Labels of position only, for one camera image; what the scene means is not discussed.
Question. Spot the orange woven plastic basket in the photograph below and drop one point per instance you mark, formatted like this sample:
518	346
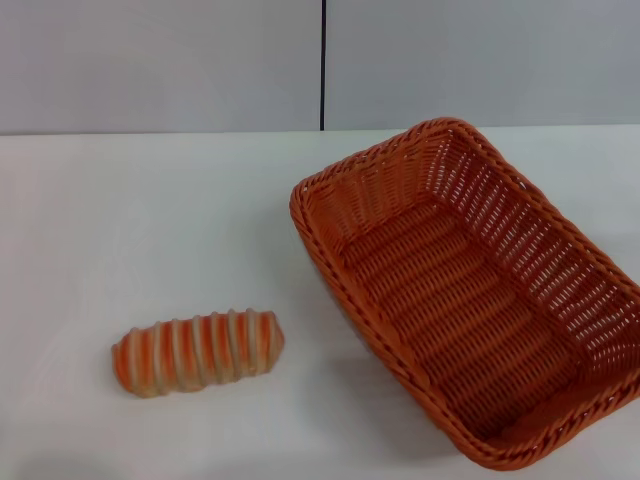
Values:
450	310

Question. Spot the orange cream striped bread roll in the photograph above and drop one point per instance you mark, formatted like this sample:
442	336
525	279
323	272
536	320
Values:
200	352

